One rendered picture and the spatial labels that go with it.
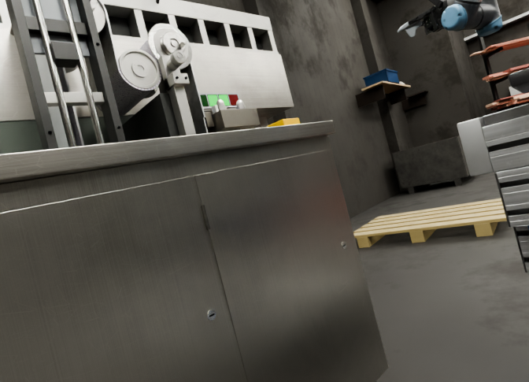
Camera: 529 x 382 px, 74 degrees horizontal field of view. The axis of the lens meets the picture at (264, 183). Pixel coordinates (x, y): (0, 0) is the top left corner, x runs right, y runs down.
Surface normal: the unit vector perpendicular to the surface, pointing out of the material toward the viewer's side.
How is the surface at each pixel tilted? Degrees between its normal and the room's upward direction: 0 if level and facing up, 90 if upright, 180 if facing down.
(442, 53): 90
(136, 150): 90
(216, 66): 90
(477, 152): 90
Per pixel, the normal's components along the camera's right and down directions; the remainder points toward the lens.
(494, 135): -0.63, 0.15
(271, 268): 0.65, -0.18
